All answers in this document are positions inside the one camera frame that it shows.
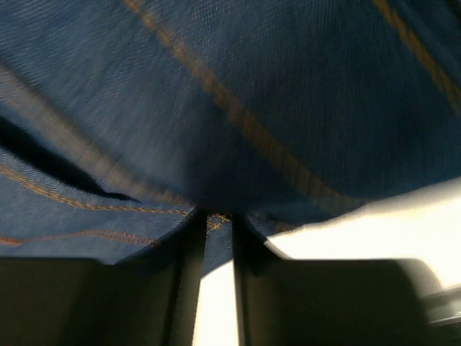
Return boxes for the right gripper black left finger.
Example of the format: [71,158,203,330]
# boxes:
[1,209,207,345]

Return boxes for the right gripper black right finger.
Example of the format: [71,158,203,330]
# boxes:
[232,216,460,345]

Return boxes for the dark blue denim trousers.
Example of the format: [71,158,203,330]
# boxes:
[1,1,460,271]

